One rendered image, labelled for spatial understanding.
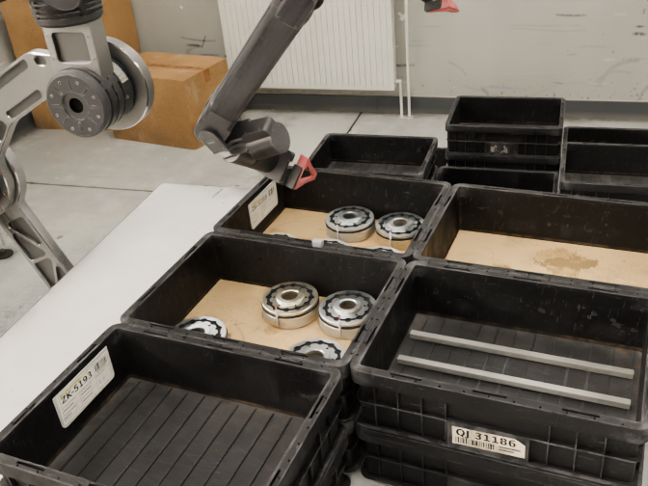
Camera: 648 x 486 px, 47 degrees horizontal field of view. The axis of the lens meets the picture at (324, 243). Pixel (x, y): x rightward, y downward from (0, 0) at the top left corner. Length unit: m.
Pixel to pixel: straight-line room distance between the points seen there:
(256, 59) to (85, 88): 0.48
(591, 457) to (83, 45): 1.17
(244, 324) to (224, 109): 0.38
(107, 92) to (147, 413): 0.67
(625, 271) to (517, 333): 0.28
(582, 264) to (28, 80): 1.23
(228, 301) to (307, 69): 3.10
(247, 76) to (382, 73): 3.08
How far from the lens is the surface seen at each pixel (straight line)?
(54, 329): 1.71
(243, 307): 1.39
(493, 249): 1.51
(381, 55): 4.26
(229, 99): 1.29
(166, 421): 1.20
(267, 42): 1.18
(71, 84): 1.59
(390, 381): 1.05
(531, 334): 1.30
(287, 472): 0.95
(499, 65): 4.29
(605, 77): 4.30
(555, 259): 1.49
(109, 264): 1.88
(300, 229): 1.61
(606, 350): 1.29
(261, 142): 1.34
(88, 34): 1.57
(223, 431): 1.16
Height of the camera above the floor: 1.62
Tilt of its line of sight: 31 degrees down
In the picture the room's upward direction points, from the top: 6 degrees counter-clockwise
